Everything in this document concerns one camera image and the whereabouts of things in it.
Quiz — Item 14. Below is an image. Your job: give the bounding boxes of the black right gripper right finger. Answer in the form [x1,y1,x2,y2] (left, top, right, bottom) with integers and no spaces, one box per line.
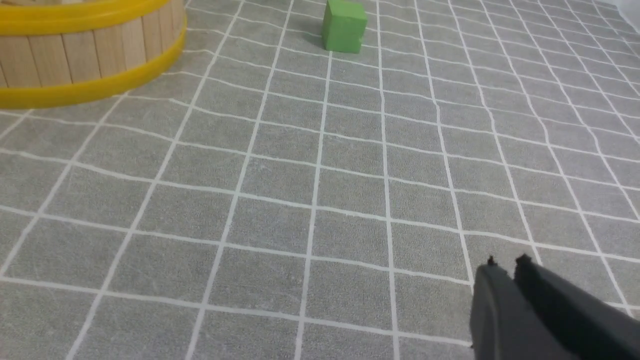
[514,254,640,360]

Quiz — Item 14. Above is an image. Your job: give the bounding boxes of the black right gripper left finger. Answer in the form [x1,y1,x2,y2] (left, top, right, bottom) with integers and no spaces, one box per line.
[470,255,578,360]

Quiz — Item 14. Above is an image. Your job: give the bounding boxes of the bamboo steamer tray yellow rim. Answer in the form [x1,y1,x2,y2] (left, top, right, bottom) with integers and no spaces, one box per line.
[0,0,187,109]

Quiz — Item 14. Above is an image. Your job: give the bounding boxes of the grey checked tablecloth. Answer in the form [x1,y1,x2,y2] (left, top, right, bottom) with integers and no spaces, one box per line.
[1,0,639,360]

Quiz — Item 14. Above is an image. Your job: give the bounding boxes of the green cube block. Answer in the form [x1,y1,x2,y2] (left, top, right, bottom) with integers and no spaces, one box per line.
[321,0,368,54]

